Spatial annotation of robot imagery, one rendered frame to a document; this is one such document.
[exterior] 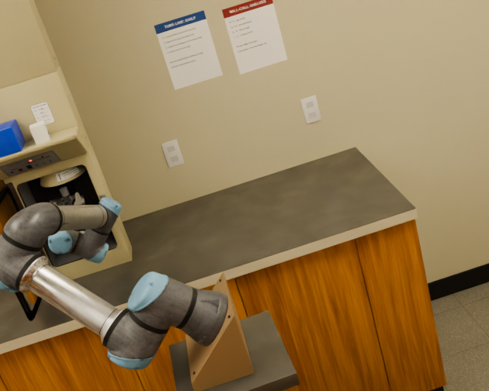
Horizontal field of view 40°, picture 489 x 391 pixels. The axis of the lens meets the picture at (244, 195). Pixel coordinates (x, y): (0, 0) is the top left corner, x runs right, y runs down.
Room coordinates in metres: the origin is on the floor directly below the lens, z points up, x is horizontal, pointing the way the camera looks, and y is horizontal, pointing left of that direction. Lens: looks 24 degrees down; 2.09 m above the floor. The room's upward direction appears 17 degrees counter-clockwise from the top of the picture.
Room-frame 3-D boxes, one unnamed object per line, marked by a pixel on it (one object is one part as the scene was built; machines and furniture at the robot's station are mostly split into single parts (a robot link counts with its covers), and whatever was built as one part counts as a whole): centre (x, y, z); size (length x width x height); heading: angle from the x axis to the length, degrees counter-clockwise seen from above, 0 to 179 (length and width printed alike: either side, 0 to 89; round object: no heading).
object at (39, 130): (2.27, 0.60, 1.54); 0.05 x 0.05 x 0.06; 10
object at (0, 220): (2.15, 0.81, 1.19); 0.30 x 0.01 x 0.40; 177
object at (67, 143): (2.27, 0.65, 1.46); 0.32 x 0.12 x 0.10; 92
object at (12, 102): (2.45, 0.65, 1.32); 0.32 x 0.25 x 0.77; 92
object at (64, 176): (2.42, 0.63, 1.34); 0.18 x 0.18 x 0.05
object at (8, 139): (2.26, 0.72, 1.55); 0.10 x 0.10 x 0.09; 2
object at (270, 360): (1.56, 0.18, 0.92); 0.32 x 0.32 x 0.04; 5
